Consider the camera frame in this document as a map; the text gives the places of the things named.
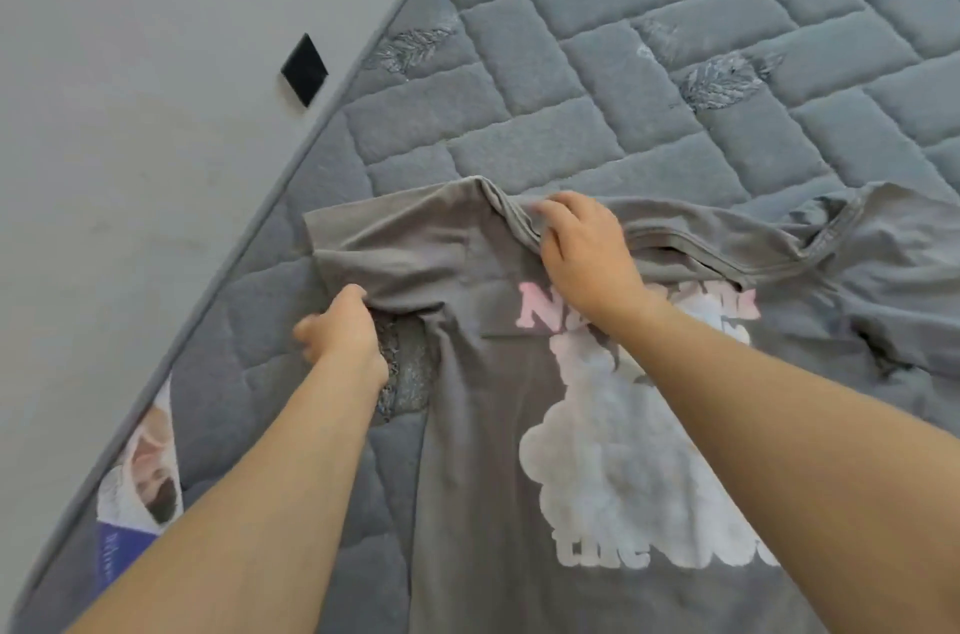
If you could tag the person's right hand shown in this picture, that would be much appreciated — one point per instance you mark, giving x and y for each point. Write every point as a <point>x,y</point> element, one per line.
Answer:
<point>588,259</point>

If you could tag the person's left hand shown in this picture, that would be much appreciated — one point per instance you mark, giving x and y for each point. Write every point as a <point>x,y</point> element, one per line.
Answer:
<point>345,337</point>

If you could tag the grey printed t-shirt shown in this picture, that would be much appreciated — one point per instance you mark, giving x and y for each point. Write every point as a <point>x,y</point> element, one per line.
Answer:
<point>480,506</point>

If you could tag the person's right forearm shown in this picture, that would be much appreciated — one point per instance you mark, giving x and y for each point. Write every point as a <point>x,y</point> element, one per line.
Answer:
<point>810,461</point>

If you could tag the person's left forearm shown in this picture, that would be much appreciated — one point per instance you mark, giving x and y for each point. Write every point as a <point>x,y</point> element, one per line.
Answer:
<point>240,521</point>

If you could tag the grey quilted mattress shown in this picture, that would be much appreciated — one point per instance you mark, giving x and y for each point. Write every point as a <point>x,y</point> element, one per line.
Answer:
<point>630,56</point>

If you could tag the black square patch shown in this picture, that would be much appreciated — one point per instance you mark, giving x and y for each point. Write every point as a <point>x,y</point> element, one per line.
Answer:
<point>305,68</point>

